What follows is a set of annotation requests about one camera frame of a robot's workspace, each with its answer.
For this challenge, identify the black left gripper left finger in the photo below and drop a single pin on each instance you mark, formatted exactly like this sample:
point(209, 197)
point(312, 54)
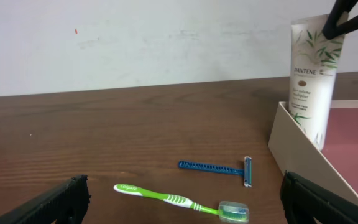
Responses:
point(66, 203)

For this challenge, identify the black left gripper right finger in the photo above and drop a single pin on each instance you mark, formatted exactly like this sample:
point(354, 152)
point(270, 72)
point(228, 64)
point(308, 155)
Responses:
point(306, 202)

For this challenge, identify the white Pantene lotion tube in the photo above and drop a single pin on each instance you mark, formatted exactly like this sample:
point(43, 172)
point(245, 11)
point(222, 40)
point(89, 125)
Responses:
point(314, 64)

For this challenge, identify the white box with pink interior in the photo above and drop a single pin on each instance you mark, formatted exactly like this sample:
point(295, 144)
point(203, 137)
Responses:
point(335, 168)

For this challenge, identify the blue disposable razor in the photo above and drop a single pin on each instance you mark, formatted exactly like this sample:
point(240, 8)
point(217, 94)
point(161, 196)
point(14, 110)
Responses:
point(246, 172)

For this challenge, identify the green white toothbrush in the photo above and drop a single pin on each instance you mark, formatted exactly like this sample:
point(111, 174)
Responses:
point(228, 212)

